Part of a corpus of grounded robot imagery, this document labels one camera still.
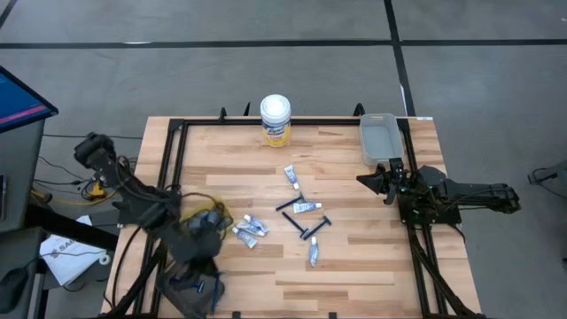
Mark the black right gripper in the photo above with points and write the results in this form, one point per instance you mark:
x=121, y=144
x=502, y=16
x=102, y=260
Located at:
x=394, y=177

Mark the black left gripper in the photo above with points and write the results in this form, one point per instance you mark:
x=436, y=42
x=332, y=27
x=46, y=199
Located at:
x=195, y=257

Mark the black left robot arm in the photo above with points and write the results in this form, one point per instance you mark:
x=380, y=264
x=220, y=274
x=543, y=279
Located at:
x=146, y=208

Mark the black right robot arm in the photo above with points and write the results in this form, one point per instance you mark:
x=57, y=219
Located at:
x=478, y=195

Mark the white plastic bin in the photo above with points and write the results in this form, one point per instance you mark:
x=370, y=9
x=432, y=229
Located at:
x=381, y=142

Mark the dark smoked plastic tray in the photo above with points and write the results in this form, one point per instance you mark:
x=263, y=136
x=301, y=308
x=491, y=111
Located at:
x=177, y=305

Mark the yellow power plug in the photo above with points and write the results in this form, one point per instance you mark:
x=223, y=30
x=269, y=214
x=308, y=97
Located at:
x=96, y=191

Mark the Lysol wipes canister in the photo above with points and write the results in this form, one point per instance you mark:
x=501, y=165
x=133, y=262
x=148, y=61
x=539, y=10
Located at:
x=275, y=119

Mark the white papers on floor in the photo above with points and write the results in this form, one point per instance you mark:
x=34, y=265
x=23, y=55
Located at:
x=66, y=261

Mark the black desk bar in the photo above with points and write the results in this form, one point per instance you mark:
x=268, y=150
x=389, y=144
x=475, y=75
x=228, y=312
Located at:
x=66, y=227

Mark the black computer mouse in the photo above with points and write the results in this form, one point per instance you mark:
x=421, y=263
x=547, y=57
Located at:
x=12, y=288

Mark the grey desk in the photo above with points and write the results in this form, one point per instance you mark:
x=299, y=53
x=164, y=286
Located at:
x=20, y=168

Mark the monitor with blue screen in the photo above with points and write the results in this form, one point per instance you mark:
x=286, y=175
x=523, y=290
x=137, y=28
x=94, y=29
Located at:
x=20, y=104

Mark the black aluminium table frame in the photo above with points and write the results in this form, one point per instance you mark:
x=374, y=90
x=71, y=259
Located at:
x=310, y=121

